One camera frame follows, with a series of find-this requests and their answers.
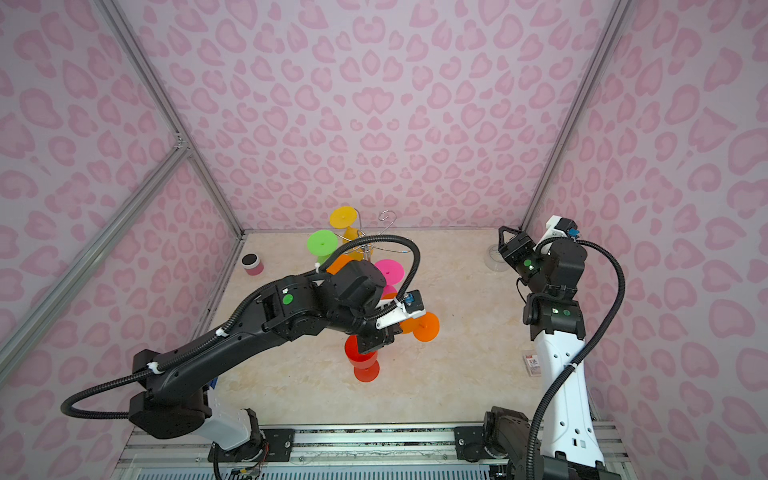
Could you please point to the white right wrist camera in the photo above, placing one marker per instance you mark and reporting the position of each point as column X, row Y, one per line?
column 557, row 226

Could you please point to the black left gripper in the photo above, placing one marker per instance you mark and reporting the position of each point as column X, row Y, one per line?
column 384, row 336

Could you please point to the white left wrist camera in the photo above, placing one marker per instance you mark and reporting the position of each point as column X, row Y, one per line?
column 412, row 307

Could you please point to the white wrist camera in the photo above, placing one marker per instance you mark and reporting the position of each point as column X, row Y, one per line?
column 412, row 307
column 557, row 226

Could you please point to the chrome wine glass rack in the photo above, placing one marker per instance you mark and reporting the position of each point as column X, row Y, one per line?
column 385, row 220

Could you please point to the green plastic wine glass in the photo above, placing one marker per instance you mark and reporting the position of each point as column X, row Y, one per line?
column 322, row 244

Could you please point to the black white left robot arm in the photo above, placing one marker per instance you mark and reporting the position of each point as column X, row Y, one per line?
column 178, row 397

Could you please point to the small pink black jar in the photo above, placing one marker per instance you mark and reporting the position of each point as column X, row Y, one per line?
column 252, row 264

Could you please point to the orange wine glass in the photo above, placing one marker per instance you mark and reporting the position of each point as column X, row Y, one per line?
column 339, row 264
column 425, row 328

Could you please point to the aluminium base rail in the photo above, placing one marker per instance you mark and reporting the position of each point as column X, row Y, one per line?
column 341, row 451

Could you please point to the pink plastic wine glass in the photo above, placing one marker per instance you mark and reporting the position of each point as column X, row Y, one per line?
column 393, row 273

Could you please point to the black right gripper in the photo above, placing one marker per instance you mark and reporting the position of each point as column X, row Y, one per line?
column 517, row 247

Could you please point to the red plastic wine glass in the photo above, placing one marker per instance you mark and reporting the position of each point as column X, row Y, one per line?
column 365, row 366

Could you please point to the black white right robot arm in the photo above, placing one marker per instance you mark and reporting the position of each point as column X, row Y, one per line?
column 558, row 441

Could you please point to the orange wine glass front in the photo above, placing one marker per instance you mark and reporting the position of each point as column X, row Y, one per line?
column 339, row 264

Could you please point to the yellow plastic wine glass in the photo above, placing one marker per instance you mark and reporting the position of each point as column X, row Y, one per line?
column 344, row 220

